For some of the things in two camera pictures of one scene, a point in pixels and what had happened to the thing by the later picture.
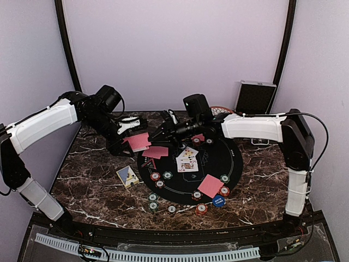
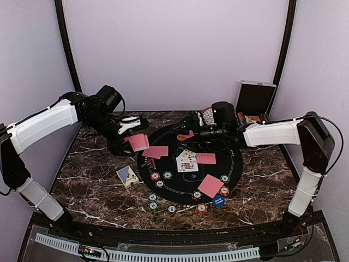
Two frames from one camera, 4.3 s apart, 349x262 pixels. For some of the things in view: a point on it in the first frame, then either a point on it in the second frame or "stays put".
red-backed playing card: x=210 y=185 stays put
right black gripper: x=170 y=134 to x=190 y=123
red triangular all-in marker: x=150 y=164 stays put
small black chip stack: x=160 y=183 stays put
